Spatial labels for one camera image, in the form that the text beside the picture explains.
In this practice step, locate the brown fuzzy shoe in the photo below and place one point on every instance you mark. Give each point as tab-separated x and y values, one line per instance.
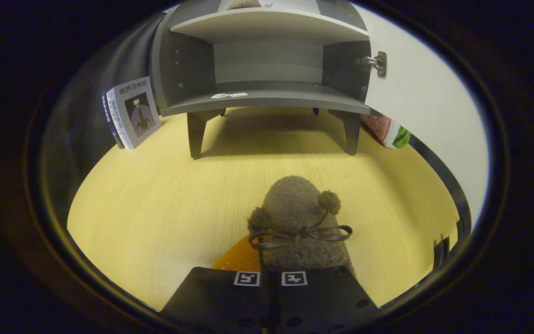
295	204
244	3

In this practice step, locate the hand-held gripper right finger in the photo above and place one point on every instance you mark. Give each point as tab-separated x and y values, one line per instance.
322	297

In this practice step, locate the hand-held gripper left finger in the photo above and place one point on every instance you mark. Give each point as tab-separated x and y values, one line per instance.
216	297

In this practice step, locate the grey shoe cabinet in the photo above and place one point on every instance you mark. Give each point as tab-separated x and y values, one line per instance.
267	95

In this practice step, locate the black backdrop cloth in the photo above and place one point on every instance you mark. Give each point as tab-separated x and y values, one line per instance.
77	116

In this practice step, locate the grey cover book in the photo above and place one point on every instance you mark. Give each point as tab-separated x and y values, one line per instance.
139	113

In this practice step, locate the metal door hinge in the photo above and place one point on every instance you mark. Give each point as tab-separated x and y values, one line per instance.
377	62

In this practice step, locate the watermelon slice toy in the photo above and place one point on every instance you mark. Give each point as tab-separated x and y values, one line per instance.
390	132

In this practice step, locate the dark blue spine book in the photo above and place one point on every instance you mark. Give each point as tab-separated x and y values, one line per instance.
109	120

